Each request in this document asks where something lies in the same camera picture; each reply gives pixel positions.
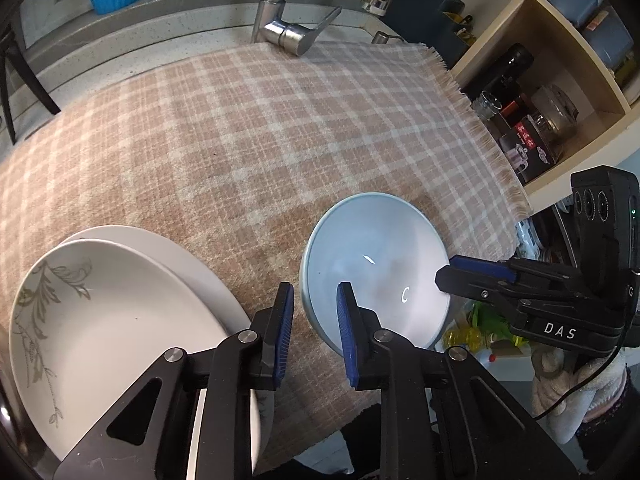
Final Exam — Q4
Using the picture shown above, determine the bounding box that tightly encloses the glass jar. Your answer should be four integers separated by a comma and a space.
532, 84, 579, 139

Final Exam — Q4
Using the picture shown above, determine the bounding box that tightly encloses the beige checked cloth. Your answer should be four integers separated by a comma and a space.
1, 42, 532, 467

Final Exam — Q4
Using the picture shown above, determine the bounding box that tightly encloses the light blue bowl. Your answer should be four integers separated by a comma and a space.
299, 192, 450, 354

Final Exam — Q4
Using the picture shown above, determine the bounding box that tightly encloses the chrome kitchen faucet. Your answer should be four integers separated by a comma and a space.
249, 0, 403, 59

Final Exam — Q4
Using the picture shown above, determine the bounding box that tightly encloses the plain white plate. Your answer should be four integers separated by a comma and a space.
61, 226, 250, 334

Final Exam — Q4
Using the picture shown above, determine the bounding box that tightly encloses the red black box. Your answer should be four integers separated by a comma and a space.
498, 112, 561, 184

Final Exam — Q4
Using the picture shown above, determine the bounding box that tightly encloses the white plate grey leaf pattern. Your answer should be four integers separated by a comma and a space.
9, 238, 229, 460

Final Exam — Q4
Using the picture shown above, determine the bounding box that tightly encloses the wooden shelf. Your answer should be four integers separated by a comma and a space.
451, 0, 639, 212

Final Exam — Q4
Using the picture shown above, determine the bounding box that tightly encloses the gloved right hand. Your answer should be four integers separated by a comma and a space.
532, 347, 627, 444

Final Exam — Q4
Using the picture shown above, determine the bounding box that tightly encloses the dark glass bottle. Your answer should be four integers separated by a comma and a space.
462, 42, 535, 110

